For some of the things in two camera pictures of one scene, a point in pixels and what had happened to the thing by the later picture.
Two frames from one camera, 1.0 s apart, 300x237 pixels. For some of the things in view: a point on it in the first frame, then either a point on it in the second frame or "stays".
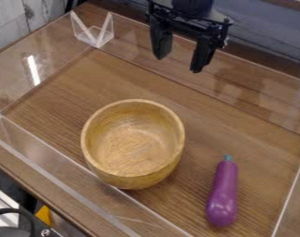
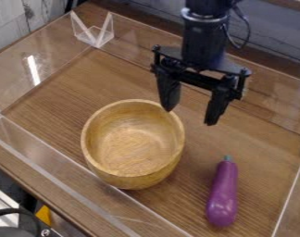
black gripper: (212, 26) → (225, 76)
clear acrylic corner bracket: (93, 35) stays
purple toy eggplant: (222, 202) stays
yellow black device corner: (43, 215) stays
